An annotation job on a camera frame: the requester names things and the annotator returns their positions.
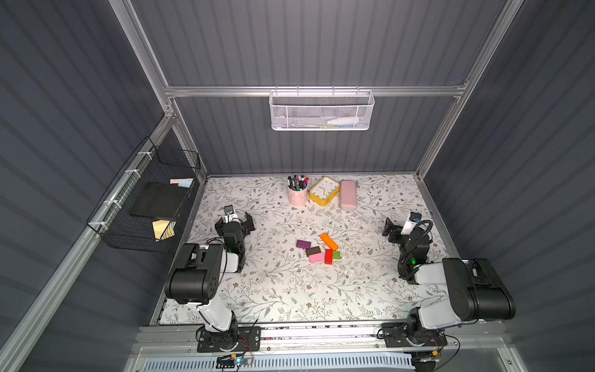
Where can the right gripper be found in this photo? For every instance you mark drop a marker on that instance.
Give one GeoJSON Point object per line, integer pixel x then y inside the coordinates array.
{"type": "Point", "coordinates": [397, 230]}

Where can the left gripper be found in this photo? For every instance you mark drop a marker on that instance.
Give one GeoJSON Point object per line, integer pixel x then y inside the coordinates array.
{"type": "Point", "coordinates": [239, 223]}

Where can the purple block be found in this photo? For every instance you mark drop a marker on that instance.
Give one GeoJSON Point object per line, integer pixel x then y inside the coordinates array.
{"type": "Point", "coordinates": [303, 244]}

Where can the pink block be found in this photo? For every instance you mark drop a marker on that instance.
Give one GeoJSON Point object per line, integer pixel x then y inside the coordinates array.
{"type": "Point", "coordinates": [314, 258]}

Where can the brown block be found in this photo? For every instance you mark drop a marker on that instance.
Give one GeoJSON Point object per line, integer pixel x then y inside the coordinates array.
{"type": "Point", "coordinates": [313, 251]}

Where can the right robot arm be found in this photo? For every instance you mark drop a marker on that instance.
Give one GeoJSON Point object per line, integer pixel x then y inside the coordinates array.
{"type": "Point", "coordinates": [474, 289]}

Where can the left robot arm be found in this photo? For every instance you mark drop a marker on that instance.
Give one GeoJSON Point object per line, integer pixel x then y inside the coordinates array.
{"type": "Point", "coordinates": [198, 271]}

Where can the pink pencil case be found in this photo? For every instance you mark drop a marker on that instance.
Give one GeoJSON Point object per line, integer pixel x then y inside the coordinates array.
{"type": "Point", "coordinates": [348, 195]}

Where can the pastel sticky notes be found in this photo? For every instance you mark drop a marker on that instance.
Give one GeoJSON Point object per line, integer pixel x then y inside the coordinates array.
{"type": "Point", "coordinates": [182, 182]}

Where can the red block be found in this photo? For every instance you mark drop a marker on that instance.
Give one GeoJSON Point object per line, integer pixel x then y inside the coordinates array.
{"type": "Point", "coordinates": [329, 256]}

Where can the orange block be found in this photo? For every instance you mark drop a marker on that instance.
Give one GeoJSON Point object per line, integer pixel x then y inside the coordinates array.
{"type": "Point", "coordinates": [329, 242]}

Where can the pink pen cup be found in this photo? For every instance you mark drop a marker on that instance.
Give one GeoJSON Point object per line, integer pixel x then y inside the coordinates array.
{"type": "Point", "coordinates": [298, 198]}

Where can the yellow sticky notes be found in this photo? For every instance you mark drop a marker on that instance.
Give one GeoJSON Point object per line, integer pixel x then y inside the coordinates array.
{"type": "Point", "coordinates": [163, 229]}

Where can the black notebook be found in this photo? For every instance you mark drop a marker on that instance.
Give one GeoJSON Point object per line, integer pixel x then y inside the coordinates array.
{"type": "Point", "coordinates": [158, 201]}

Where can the floral table mat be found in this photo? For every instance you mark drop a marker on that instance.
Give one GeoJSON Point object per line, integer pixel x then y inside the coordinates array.
{"type": "Point", "coordinates": [280, 284]}

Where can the yellow alarm clock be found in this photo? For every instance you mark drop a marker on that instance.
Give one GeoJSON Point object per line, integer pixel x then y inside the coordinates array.
{"type": "Point", "coordinates": [324, 191]}

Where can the white bottle in basket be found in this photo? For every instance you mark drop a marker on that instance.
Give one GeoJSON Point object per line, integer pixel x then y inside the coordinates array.
{"type": "Point", "coordinates": [344, 121]}

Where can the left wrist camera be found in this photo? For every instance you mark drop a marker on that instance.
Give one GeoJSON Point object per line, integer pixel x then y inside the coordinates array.
{"type": "Point", "coordinates": [230, 214]}

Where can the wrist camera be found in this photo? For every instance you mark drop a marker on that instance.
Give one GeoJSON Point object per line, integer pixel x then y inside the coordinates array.
{"type": "Point", "coordinates": [410, 223]}
{"type": "Point", "coordinates": [230, 214]}

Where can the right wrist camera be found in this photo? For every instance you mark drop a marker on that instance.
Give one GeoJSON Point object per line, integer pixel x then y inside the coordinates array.
{"type": "Point", "coordinates": [410, 223]}

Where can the black wire wall basket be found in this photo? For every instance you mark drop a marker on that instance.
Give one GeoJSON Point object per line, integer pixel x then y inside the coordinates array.
{"type": "Point", "coordinates": [152, 163]}

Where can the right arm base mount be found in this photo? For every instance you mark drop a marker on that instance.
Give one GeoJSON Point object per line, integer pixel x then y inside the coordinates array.
{"type": "Point", "coordinates": [399, 335]}

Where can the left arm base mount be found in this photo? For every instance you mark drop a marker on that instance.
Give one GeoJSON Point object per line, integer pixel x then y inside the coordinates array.
{"type": "Point", "coordinates": [236, 340]}

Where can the white mesh wall basket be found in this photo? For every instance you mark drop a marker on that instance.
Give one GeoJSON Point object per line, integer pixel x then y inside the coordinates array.
{"type": "Point", "coordinates": [310, 110]}

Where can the aluminium rail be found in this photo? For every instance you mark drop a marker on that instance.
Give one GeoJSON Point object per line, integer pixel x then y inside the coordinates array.
{"type": "Point", "coordinates": [314, 337]}

